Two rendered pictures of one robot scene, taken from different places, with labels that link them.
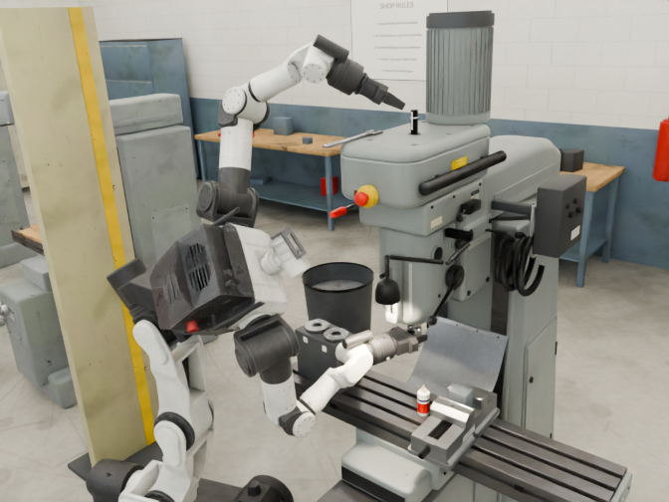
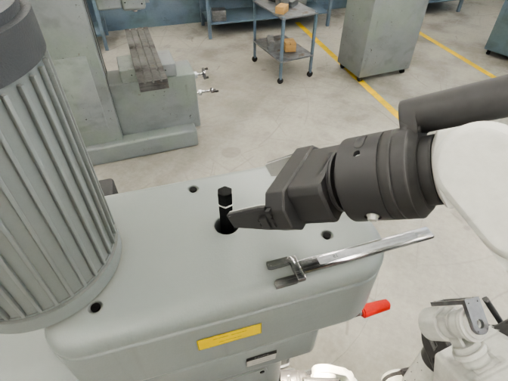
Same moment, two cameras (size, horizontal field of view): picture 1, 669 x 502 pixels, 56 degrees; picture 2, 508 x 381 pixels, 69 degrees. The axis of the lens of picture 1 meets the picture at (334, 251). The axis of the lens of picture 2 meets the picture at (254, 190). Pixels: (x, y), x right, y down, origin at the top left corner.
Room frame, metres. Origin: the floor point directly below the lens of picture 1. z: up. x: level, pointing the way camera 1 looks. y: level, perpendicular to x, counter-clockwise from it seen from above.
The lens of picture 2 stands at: (2.08, -0.01, 2.30)
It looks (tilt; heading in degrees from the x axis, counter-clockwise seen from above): 43 degrees down; 213
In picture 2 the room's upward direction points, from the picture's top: straight up
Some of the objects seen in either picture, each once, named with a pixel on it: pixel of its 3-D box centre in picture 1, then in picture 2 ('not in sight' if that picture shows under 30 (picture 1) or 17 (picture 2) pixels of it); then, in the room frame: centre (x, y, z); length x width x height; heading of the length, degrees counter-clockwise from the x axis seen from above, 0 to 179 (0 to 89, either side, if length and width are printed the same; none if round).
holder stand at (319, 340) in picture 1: (328, 354); not in sight; (2.02, 0.04, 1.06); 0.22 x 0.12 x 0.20; 43
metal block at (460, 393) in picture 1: (460, 397); not in sight; (1.69, -0.38, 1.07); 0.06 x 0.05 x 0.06; 51
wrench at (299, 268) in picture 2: (352, 138); (354, 252); (1.74, -0.07, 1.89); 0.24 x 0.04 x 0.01; 141
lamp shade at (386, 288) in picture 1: (387, 289); not in sight; (1.63, -0.15, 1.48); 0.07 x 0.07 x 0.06
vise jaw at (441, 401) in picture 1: (452, 411); not in sight; (1.64, -0.34, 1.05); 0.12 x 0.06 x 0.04; 51
